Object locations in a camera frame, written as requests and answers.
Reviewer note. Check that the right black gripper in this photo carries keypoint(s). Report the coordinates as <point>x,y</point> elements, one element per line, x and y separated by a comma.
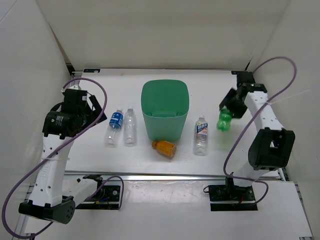
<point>227,100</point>

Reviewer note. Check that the clear plastic bottle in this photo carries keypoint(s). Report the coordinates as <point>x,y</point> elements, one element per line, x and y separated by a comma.
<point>130,127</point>

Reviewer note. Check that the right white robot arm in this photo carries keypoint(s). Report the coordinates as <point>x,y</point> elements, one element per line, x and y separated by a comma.
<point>272,146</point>

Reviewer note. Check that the blue label plastic bottle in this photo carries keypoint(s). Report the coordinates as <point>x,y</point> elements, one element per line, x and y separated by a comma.
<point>114,128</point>

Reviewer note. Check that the green soda bottle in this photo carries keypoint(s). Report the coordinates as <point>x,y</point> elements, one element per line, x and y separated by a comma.
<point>224,120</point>

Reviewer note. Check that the aluminium front rail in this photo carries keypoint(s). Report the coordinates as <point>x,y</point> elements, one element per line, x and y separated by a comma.
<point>150,176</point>

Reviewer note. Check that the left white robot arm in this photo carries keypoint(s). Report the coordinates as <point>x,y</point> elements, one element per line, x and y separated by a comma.
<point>48,201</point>

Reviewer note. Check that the green plastic bin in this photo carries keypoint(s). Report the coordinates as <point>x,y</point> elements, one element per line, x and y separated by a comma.
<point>165,106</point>

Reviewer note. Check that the orange plastic bottle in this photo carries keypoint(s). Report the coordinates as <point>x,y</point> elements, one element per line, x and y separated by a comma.
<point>165,148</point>

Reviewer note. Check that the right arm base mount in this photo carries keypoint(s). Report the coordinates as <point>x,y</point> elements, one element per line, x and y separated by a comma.
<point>228,197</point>

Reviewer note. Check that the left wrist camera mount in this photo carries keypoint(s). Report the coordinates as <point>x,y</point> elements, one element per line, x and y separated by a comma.
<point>73,85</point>

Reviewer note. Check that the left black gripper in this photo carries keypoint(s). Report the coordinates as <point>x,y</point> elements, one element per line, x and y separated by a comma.
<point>94,114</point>

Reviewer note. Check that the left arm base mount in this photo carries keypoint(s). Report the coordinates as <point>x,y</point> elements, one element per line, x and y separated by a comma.
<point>107,197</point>

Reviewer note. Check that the white orange label bottle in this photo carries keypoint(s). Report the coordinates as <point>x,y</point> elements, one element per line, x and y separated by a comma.
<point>200,143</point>

